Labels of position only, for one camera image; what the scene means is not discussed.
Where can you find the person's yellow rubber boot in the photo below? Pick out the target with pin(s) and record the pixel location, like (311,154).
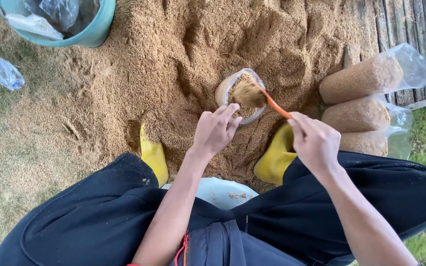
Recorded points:
(276,157)
(154,157)

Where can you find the clear plastic bags bundle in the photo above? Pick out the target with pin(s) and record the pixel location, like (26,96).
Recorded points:
(50,18)

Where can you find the person's right yellow rubber boot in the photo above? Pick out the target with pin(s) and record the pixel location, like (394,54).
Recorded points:
(276,157)

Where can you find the navy waist bag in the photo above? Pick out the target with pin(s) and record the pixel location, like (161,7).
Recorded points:
(235,247)

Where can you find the crumpled clear plastic bag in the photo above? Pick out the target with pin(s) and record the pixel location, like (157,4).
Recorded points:
(0,71)

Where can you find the heap of sawdust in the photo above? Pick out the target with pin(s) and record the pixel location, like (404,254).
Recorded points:
(154,74)

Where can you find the weathered wooden plank platform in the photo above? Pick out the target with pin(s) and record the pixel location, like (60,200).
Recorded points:
(409,22)

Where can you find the person's right hand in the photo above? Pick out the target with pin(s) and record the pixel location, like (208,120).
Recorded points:
(318,147)

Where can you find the teal plastic bucket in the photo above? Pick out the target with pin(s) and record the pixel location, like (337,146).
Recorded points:
(96,33)

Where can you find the clear bag part-filled with sawdust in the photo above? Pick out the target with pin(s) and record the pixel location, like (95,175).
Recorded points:
(222,92)

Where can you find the sawdust-filled clear plastic bag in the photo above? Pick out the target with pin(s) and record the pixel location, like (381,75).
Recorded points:
(357,116)
(361,79)
(364,143)

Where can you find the person's left hand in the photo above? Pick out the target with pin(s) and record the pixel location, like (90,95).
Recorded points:
(213,133)

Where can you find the white plastic stool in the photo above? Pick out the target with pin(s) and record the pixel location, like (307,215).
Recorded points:
(216,190)

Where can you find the orange plastic scoop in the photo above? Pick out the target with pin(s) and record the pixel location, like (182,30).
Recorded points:
(276,106)

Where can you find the black trousers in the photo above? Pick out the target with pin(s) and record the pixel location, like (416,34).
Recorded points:
(87,221)

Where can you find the person's left yellow rubber boot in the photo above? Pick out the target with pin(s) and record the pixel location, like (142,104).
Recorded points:
(154,157)

